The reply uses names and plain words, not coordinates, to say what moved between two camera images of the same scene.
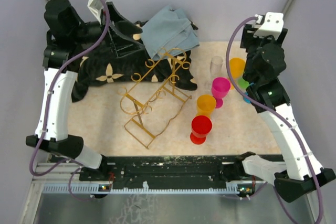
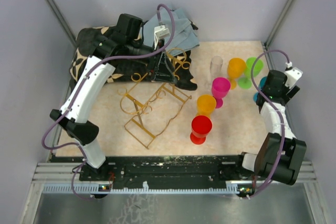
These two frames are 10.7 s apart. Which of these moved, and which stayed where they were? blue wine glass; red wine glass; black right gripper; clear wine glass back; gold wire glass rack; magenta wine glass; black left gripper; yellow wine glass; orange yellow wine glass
Moved: black right gripper; black left gripper; blue wine glass
Stayed: clear wine glass back; magenta wine glass; red wine glass; gold wire glass rack; orange yellow wine glass; yellow wine glass
